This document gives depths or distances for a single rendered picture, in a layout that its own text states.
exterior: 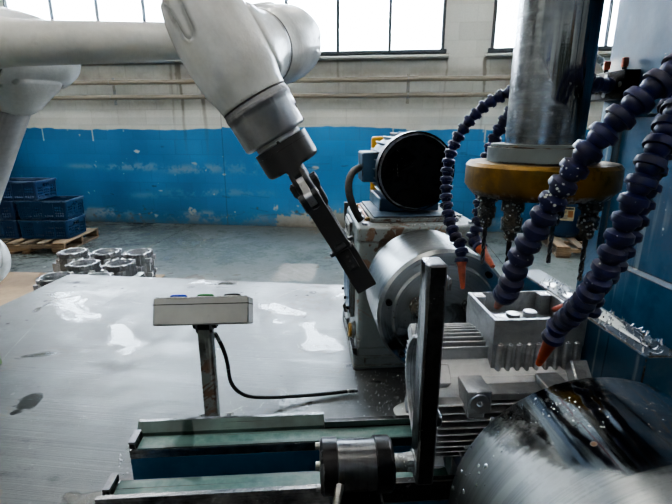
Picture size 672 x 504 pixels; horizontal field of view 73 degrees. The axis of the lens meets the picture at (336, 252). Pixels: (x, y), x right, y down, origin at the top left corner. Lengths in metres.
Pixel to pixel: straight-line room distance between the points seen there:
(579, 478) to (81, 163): 7.50
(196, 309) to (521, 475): 0.62
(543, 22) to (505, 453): 0.44
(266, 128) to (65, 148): 7.24
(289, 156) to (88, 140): 7.01
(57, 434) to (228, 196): 5.76
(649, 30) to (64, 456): 1.16
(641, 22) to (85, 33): 0.79
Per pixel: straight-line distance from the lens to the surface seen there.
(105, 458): 0.99
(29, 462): 1.04
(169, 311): 0.87
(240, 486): 0.69
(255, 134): 0.58
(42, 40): 0.82
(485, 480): 0.43
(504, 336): 0.62
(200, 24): 0.58
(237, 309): 0.85
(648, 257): 0.78
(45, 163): 7.99
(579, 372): 0.66
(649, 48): 0.80
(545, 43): 0.59
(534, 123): 0.58
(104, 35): 0.80
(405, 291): 0.83
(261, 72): 0.58
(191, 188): 6.86
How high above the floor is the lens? 1.38
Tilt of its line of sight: 16 degrees down
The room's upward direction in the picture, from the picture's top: straight up
